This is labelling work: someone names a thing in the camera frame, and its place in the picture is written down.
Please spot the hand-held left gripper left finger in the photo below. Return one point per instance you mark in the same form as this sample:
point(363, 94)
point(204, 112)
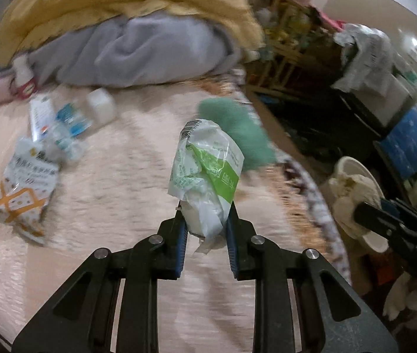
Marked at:
point(180, 242)

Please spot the white cloth on furniture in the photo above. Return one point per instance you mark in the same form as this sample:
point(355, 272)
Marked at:
point(370, 55)

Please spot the white bottle pink label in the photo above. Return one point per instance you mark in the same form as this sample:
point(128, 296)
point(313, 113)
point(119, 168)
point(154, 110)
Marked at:
point(26, 88)

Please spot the wooden crib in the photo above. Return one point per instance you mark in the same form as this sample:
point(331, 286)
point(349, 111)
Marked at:
point(289, 62)

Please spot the white printed packet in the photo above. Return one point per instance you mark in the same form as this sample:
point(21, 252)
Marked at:
point(41, 116)

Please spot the translucent white plastic cup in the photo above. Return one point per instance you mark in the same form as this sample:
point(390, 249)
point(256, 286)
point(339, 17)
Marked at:
point(100, 104)

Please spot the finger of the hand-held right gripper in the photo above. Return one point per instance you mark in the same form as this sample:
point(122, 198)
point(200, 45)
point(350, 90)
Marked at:
point(373, 217)
point(395, 206)

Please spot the white plastic bucket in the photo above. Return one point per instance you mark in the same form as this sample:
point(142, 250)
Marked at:
point(373, 244)

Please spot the grey fleece blanket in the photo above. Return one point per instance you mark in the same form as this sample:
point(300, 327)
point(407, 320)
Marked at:
point(149, 51)

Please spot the blue plastic package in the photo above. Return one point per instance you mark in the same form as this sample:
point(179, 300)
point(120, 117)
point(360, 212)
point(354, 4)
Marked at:
point(410, 139)

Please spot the orange white snack bag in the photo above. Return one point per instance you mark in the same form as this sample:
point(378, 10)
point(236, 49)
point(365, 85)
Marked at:
point(21, 191)

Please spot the beige paper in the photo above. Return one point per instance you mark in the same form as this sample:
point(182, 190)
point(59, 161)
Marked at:
point(351, 191)

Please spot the white light-green wrapper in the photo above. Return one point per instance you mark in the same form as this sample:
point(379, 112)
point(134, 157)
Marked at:
point(208, 176)

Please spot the white box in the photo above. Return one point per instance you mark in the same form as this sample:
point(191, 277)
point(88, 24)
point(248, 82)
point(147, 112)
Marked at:
point(395, 95)

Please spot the crumpled white wrapper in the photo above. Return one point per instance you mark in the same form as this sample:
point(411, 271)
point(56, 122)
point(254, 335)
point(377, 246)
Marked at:
point(65, 149)

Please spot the black metal rack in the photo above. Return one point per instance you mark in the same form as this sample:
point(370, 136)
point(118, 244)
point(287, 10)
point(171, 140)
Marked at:
point(362, 117)

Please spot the brown white patterned blanket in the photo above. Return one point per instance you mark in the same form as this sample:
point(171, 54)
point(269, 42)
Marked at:
point(322, 209)

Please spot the blue white tissue packet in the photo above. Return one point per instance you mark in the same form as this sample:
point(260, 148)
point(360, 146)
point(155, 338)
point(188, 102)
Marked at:
point(70, 117)

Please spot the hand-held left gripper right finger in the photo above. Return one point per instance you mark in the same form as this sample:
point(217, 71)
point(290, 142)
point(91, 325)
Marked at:
point(230, 242)

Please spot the green fleece cloth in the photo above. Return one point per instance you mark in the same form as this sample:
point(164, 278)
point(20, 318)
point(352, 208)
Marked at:
point(245, 128)

